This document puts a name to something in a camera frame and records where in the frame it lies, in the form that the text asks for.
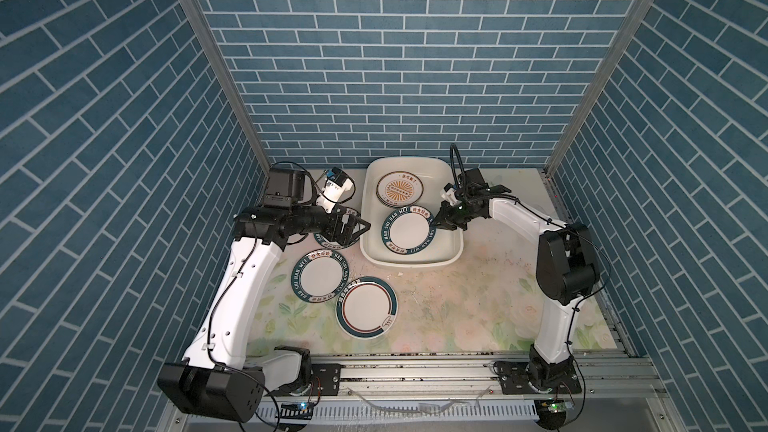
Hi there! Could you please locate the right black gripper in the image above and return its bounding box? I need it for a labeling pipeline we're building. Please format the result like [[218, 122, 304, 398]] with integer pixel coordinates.
[[428, 200, 480, 231]]

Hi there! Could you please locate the green lettered rim plate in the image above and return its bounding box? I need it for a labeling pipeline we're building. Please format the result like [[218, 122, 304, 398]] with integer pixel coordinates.
[[381, 205, 436, 255]]

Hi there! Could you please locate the orange sunburst plate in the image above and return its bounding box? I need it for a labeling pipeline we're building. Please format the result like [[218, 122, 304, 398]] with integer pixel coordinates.
[[376, 171, 424, 208]]

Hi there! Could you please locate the green red rim plate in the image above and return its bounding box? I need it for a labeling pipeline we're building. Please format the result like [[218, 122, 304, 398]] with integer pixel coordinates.
[[336, 276, 400, 340]]

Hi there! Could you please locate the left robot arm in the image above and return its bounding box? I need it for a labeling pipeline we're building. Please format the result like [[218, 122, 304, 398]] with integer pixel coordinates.
[[157, 161, 370, 424]]

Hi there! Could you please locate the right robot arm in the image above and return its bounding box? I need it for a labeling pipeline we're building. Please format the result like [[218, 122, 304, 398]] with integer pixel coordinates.
[[430, 168, 600, 392]]

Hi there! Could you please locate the white plastic bin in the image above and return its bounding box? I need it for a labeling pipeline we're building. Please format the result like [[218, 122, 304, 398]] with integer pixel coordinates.
[[361, 157, 463, 268]]

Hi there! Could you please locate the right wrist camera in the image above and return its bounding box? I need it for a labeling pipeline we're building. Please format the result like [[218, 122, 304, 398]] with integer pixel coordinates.
[[441, 184, 458, 206]]

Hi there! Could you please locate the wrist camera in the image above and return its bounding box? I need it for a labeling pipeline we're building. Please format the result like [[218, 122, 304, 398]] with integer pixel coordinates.
[[316, 167, 356, 213], [441, 184, 458, 206]]

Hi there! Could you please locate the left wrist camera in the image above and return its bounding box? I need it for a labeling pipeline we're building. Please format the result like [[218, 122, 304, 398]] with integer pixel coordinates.
[[316, 167, 356, 213]]

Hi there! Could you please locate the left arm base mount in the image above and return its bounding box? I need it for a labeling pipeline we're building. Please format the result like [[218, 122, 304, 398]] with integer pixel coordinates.
[[262, 363, 342, 399]]

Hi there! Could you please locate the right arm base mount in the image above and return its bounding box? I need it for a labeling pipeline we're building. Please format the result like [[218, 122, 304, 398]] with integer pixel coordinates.
[[491, 359, 582, 395]]

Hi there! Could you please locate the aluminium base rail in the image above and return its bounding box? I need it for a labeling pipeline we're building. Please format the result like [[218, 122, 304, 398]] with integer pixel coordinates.
[[170, 355, 667, 403]]

